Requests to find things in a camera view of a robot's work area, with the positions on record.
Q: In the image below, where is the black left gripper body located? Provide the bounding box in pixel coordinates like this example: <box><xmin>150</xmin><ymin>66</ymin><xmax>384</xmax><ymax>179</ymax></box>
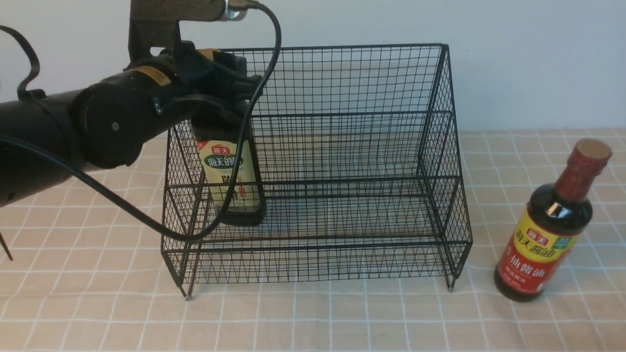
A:
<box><xmin>169</xmin><ymin>42</ymin><xmax>265</xmax><ymax>128</ymax></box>

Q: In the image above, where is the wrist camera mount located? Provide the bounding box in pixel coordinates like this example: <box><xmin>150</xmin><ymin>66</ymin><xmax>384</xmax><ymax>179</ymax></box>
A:
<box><xmin>128</xmin><ymin>0</ymin><xmax>259</xmax><ymax>62</ymax></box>

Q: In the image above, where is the beige checked tablecloth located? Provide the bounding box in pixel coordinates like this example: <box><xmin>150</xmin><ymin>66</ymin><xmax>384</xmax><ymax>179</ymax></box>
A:
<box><xmin>0</xmin><ymin>129</ymin><xmax>626</xmax><ymax>352</ymax></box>

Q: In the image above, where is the black wire mesh shelf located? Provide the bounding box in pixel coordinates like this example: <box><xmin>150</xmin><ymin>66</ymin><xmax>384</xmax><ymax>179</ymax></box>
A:
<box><xmin>161</xmin><ymin>43</ymin><xmax>472</xmax><ymax>295</ymax></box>

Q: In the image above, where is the black cable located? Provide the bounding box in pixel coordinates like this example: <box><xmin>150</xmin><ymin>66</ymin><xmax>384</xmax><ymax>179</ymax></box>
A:
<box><xmin>0</xmin><ymin>2</ymin><xmax>283</xmax><ymax>243</ymax></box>

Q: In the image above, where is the vinegar bottle gold cap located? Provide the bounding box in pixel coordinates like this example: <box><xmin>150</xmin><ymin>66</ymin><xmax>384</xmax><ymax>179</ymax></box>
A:
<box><xmin>191</xmin><ymin>115</ymin><xmax>267</xmax><ymax>226</ymax></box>

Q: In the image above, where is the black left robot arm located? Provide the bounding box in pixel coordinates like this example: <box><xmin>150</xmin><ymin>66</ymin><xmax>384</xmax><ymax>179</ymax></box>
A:
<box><xmin>0</xmin><ymin>42</ymin><xmax>261</xmax><ymax>172</ymax></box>

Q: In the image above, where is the soy sauce bottle red cap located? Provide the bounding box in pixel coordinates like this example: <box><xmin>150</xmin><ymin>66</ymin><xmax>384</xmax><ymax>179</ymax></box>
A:
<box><xmin>493</xmin><ymin>138</ymin><xmax>612</xmax><ymax>303</ymax></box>

